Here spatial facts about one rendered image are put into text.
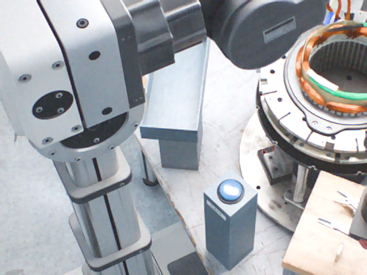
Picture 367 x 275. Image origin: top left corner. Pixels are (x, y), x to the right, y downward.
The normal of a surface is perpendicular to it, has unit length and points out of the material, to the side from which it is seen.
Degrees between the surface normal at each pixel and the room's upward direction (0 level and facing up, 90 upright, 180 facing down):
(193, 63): 0
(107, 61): 90
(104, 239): 90
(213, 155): 0
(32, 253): 0
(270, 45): 82
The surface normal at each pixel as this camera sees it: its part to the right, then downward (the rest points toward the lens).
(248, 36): 0.44, 0.69
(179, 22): 0.37, 0.40
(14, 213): -0.02, -0.50
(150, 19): 0.27, 0.11
